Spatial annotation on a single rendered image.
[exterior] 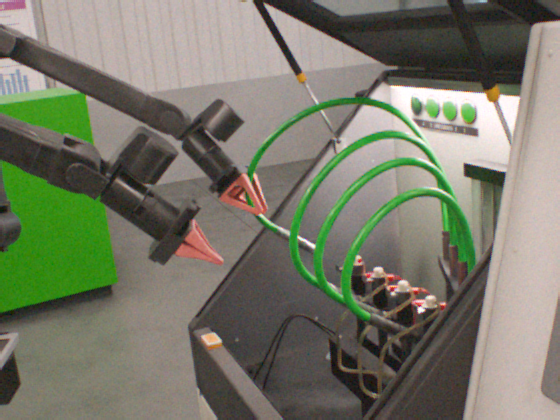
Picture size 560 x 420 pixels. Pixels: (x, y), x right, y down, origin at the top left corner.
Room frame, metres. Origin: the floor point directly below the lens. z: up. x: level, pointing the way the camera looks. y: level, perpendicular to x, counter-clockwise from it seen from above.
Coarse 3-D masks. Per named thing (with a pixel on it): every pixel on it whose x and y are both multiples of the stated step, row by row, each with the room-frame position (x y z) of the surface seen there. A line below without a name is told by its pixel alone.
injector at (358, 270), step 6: (360, 264) 1.22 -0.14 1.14; (354, 270) 1.22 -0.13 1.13; (360, 270) 1.22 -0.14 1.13; (354, 276) 1.22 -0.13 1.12; (360, 276) 1.22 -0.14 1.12; (354, 282) 1.22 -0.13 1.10; (360, 282) 1.22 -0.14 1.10; (354, 288) 1.22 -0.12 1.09; (360, 288) 1.22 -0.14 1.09; (354, 294) 1.22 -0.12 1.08; (360, 294) 1.22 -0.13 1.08; (360, 324) 1.22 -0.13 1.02; (360, 330) 1.22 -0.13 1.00; (366, 336) 1.22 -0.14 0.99; (366, 342) 1.22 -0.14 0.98; (366, 348) 1.22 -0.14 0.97
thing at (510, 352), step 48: (528, 48) 0.93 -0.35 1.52; (528, 96) 0.92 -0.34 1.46; (528, 144) 0.89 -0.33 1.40; (528, 192) 0.87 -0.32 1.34; (528, 240) 0.85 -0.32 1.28; (528, 288) 0.83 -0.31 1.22; (480, 336) 0.89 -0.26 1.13; (528, 336) 0.81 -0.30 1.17; (480, 384) 0.88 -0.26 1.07; (528, 384) 0.79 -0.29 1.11
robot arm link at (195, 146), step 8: (200, 128) 1.36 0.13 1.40; (192, 136) 1.34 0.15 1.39; (200, 136) 1.35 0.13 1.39; (208, 136) 1.36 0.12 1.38; (184, 144) 1.35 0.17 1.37; (192, 144) 1.34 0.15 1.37; (200, 144) 1.34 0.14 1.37; (208, 144) 1.34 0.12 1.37; (216, 144) 1.35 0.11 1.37; (192, 152) 1.34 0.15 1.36; (200, 152) 1.33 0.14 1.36; (192, 160) 1.35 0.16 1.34; (200, 160) 1.33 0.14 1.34
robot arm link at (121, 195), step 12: (120, 168) 0.99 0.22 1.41; (120, 180) 0.98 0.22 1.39; (132, 180) 0.99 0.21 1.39; (108, 192) 0.97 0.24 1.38; (120, 192) 0.97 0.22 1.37; (132, 192) 0.98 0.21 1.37; (144, 192) 0.99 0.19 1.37; (108, 204) 0.98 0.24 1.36; (120, 204) 0.97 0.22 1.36; (132, 204) 0.97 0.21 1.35
